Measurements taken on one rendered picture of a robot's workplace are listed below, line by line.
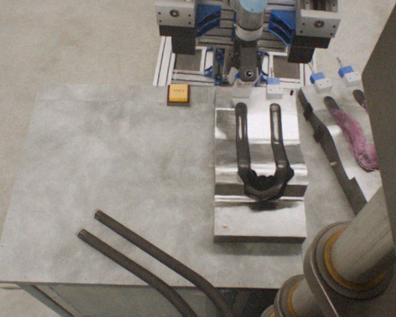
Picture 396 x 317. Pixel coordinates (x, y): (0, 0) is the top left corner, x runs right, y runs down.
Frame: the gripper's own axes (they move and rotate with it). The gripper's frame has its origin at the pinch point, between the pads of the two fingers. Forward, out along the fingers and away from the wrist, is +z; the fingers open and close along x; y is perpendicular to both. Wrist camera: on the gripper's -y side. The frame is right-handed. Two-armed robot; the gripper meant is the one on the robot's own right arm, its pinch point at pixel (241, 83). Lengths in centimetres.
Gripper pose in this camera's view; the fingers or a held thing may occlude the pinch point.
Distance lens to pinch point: 145.9
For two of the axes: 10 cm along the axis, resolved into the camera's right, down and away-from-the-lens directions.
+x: -10.0, -0.2, 0.1
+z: 0.0, 4.9, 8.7
